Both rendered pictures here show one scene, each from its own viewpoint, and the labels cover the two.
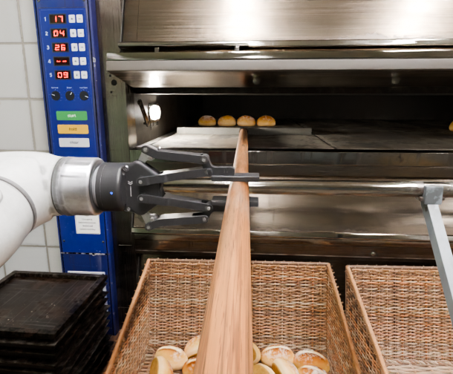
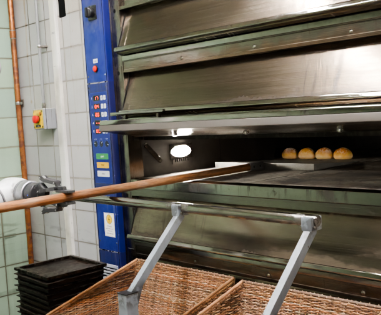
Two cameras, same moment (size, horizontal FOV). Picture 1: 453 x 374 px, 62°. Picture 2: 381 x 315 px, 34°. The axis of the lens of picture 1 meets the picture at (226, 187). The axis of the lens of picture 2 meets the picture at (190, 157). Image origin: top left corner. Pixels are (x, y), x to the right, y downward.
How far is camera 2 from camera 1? 1.80 m
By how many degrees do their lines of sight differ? 43
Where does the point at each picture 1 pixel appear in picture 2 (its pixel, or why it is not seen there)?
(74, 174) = (19, 187)
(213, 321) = not seen: outside the picture
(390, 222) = (272, 247)
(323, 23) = (217, 90)
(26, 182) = (4, 189)
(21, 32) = (86, 105)
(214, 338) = not seen: outside the picture
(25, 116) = (87, 156)
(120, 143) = (127, 175)
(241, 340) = not seen: outside the picture
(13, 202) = not seen: outside the picture
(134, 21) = (130, 96)
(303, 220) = (218, 239)
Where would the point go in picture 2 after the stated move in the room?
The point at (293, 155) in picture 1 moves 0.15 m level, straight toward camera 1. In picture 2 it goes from (211, 187) to (178, 192)
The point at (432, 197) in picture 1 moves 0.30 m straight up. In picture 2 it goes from (173, 211) to (167, 111)
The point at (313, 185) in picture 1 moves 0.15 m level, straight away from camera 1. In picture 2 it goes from (132, 201) to (170, 195)
